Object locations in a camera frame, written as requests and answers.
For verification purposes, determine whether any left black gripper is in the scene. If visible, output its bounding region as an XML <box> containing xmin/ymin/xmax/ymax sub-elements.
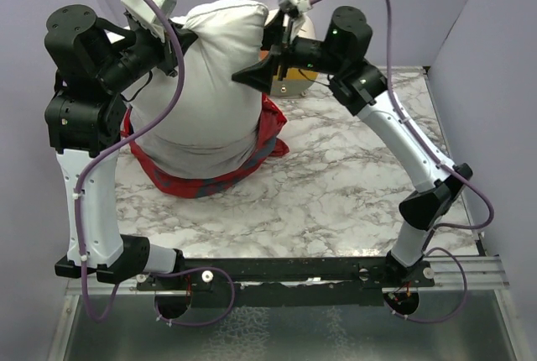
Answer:
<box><xmin>97</xmin><ymin>14</ymin><xmax>198</xmax><ymax>92</ymax></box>

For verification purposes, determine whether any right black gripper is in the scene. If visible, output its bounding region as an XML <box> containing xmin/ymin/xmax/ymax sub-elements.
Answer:
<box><xmin>233</xmin><ymin>8</ymin><xmax>345</xmax><ymax>95</ymax></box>

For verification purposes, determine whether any red printed pillowcase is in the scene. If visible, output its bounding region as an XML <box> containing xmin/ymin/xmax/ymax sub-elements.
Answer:
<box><xmin>128</xmin><ymin>95</ymin><xmax>289</xmax><ymax>199</ymax></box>

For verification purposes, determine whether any white pillow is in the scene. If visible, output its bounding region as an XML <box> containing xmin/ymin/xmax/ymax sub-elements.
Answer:
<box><xmin>125</xmin><ymin>0</ymin><xmax>269</xmax><ymax>180</ymax></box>

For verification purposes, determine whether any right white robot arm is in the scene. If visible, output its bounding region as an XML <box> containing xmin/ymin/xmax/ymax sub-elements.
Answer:
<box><xmin>232</xmin><ymin>6</ymin><xmax>472</xmax><ymax>286</ymax></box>

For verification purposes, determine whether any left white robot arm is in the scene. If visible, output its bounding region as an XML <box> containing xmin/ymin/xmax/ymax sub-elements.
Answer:
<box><xmin>44</xmin><ymin>5</ymin><xmax>185</xmax><ymax>290</ymax></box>

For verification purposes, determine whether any white cylindrical drawer cabinet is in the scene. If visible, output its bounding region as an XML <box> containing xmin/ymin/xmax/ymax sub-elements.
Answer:
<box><xmin>259</xmin><ymin>8</ymin><xmax>318</xmax><ymax>97</ymax></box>

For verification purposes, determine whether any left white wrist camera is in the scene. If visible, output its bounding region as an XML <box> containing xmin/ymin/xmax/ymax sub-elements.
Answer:
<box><xmin>121</xmin><ymin>0</ymin><xmax>177</xmax><ymax>42</ymax></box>

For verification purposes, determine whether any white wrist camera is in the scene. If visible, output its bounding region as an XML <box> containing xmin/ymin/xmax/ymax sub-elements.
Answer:
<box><xmin>121</xmin><ymin>0</ymin><xmax>177</xmax><ymax>42</ymax></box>
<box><xmin>279</xmin><ymin>0</ymin><xmax>312</xmax><ymax>40</ymax></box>

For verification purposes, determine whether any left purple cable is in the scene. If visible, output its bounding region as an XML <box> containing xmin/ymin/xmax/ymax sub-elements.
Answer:
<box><xmin>79</xmin><ymin>0</ymin><xmax>236</xmax><ymax>327</ymax></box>

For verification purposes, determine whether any purple cable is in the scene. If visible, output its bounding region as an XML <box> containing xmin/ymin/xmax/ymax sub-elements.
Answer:
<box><xmin>310</xmin><ymin>0</ymin><xmax>495</xmax><ymax>323</ymax></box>
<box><xmin>79</xmin><ymin>0</ymin><xmax>236</xmax><ymax>327</ymax></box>

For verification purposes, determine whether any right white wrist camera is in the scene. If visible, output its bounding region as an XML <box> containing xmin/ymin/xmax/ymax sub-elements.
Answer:
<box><xmin>279</xmin><ymin>0</ymin><xmax>312</xmax><ymax>40</ymax></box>

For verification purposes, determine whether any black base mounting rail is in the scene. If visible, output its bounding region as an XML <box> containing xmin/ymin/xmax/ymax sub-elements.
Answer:
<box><xmin>137</xmin><ymin>256</ymin><xmax>434</xmax><ymax>308</ymax></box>

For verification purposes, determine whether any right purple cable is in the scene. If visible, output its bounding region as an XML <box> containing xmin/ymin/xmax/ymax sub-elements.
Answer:
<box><xmin>310</xmin><ymin>0</ymin><xmax>495</xmax><ymax>323</ymax></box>

